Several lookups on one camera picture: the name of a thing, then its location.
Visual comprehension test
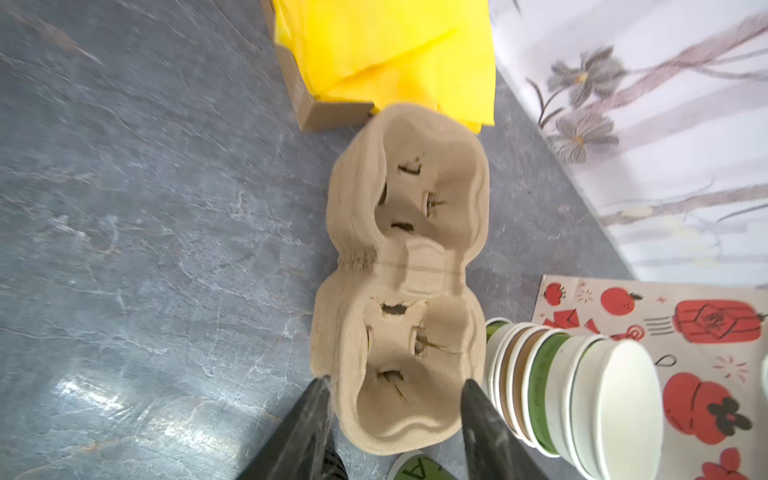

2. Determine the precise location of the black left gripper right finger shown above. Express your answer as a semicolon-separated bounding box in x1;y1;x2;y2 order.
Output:
460;379;547;480

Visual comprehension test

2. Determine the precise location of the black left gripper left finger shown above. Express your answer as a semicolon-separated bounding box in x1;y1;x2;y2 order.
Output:
236;376;333;480

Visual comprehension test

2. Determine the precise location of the green paper coffee cup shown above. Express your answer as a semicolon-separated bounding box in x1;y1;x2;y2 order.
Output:
386;450;456;480

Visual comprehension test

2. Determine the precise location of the red white paper gift bag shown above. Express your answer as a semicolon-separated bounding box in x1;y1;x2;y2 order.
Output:
532;275;767;479

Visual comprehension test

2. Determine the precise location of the stack of paper cups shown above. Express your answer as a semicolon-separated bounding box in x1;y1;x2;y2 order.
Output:
483;317;663;479

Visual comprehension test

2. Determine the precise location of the stack of pulp cup carriers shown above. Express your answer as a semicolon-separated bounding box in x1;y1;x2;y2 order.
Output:
310;103;490;456

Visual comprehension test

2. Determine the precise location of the brown cardboard napkin box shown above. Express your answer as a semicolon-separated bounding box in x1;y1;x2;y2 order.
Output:
261;1;374;132

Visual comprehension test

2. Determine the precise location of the yellow napkin stack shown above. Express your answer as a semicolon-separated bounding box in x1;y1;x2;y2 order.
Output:
273;1;496;133

